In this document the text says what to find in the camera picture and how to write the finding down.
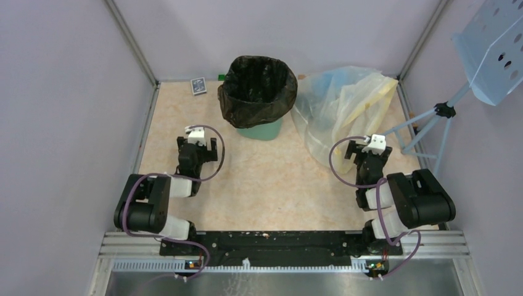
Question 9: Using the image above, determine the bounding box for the translucent white trash bag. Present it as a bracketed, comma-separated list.
[291, 66, 398, 174]

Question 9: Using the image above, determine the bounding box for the green plastic trash bin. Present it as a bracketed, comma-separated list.
[236, 118, 283, 141]

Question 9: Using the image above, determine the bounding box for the black trash bag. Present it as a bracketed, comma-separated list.
[218, 55, 298, 129]

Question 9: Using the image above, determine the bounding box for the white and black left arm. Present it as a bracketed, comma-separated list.
[113, 136, 218, 255]

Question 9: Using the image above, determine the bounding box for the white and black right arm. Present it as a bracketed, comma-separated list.
[345, 140, 456, 254]

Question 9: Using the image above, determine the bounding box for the light blue tripod stand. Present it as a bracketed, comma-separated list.
[380, 83, 471, 176]

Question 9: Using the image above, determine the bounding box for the perforated light blue panel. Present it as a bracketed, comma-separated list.
[452, 0, 522, 106]

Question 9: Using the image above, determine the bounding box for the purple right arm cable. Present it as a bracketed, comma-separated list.
[329, 136, 422, 281]

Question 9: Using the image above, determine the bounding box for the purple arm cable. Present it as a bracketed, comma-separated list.
[329, 136, 422, 281]
[121, 124, 226, 279]

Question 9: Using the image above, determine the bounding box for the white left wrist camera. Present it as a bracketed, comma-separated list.
[185, 126, 207, 147]

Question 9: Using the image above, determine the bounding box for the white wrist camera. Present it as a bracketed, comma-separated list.
[185, 126, 207, 147]
[362, 134, 387, 155]

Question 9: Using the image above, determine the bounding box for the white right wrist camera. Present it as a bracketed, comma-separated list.
[362, 134, 387, 155]

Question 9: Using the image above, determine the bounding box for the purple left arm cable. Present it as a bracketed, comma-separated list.
[121, 124, 226, 279]

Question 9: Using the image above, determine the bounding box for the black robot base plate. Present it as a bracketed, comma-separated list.
[159, 231, 403, 267]

